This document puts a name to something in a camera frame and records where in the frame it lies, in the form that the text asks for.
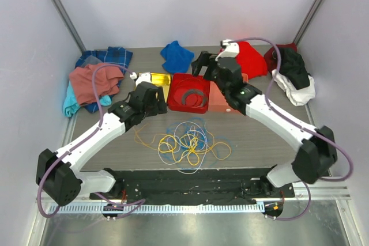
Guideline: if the blue cable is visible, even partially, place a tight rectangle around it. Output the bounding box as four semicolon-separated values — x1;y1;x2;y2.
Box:
165;116;231;173

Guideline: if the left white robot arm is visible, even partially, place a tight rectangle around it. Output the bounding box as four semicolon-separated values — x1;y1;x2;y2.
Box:
36;82;167;206

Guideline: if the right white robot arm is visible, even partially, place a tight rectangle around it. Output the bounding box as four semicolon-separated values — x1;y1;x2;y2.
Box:
191;51;337;197

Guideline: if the gold metal tin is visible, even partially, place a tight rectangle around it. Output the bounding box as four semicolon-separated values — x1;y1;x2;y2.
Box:
151;73;171;101

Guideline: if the salmon pink square box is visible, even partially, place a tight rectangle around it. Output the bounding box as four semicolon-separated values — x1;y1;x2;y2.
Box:
208;82;239;113

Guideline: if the red square box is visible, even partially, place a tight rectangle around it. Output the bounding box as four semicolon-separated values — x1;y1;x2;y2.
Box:
167;73;210;114

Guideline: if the dark red cloth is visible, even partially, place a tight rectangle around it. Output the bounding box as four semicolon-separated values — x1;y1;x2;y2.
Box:
263;43;298;73

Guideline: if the salmon pink cloth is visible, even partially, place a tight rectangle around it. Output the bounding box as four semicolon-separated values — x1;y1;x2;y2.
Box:
69;63;124;106

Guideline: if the black cloth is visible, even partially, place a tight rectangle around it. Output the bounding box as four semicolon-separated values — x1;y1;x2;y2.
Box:
278;47;310;90

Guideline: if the white cloth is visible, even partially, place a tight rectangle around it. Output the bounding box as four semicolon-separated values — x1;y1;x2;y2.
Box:
272;69;316;107

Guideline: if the light blue cloth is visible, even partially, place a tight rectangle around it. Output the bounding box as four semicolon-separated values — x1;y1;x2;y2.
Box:
62;82;112;118

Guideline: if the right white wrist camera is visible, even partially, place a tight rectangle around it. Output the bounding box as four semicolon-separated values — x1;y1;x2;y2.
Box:
215;39;240;61

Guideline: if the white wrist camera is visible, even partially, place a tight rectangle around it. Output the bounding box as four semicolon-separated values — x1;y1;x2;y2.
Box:
129;72;152;86
215;39;240;61

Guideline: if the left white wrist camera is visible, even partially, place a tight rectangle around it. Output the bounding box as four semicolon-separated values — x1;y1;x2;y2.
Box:
129;72;152;86

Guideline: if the grey tape ring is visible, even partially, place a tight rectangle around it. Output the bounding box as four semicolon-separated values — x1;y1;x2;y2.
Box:
180;89;208;107

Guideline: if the white cable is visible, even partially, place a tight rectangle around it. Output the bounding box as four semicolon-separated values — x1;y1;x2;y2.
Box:
159;119;210;174

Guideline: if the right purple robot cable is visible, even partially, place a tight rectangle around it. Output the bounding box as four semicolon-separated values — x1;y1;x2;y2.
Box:
227;37;354;220

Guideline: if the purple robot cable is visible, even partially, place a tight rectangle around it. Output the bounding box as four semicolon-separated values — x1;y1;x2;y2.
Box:
227;37;354;220
37;63;136;218

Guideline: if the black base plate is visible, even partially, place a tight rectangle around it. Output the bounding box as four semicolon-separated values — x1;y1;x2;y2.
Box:
104;168;295;206

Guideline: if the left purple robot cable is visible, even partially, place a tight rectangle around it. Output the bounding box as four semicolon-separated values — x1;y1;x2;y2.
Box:
37;63;136;218

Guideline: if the right corner aluminium post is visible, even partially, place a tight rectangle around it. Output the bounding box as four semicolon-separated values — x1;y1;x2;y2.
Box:
293;0;325;46

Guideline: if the corner aluminium post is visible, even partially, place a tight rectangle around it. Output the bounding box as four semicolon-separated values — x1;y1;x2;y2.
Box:
293;0;325;46
51;0;86;52

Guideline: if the white slotted cable duct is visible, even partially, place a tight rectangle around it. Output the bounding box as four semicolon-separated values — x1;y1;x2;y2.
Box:
58;201;265;216

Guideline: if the left corner aluminium post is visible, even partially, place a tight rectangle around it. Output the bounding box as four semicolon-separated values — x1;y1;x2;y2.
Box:
51;0;86;52

